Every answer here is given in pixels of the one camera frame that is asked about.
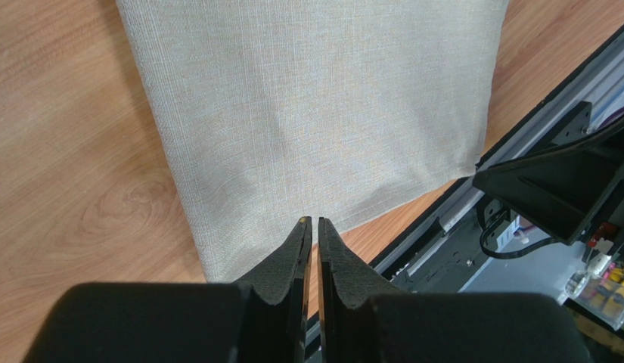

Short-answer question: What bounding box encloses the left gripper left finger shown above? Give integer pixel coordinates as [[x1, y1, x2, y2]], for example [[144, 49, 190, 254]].
[[237, 216, 312, 362]]

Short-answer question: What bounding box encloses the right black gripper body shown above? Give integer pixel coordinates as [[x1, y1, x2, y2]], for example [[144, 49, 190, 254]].
[[473, 115, 624, 244]]

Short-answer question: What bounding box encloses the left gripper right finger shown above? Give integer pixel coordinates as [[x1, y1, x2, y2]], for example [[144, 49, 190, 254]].
[[318, 217, 404, 362]]

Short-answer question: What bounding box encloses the beige cloth napkin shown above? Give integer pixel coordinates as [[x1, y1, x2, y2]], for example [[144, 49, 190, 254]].
[[117, 1, 508, 282]]

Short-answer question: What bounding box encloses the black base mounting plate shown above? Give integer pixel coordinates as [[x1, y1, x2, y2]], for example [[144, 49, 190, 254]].
[[371, 101, 595, 293]]

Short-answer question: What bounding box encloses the clear plastic parts box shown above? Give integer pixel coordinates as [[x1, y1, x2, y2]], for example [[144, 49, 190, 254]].
[[565, 264, 624, 330]]

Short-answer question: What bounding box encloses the aluminium frame rail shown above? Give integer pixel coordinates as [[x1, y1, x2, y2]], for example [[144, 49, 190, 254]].
[[305, 25, 624, 362]]

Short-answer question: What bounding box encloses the black thin cable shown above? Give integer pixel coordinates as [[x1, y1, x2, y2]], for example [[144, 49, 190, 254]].
[[478, 209, 562, 261]]

